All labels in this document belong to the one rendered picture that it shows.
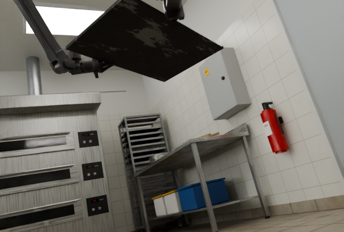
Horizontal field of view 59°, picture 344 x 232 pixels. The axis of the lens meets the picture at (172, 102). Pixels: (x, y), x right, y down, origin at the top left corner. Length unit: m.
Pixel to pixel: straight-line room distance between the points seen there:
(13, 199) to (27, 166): 0.41
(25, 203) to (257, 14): 3.36
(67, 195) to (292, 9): 3.28
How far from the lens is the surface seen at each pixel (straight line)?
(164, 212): 4.19
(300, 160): 3.04
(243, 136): 3.38
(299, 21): 3.04
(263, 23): 3.30
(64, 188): 4.18
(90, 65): 1.45
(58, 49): 1.42
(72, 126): 4.38
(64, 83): 5.73
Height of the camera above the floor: 0.30
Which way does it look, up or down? 19 degrees up
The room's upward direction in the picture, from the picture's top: 13 degrees counter-clockwise
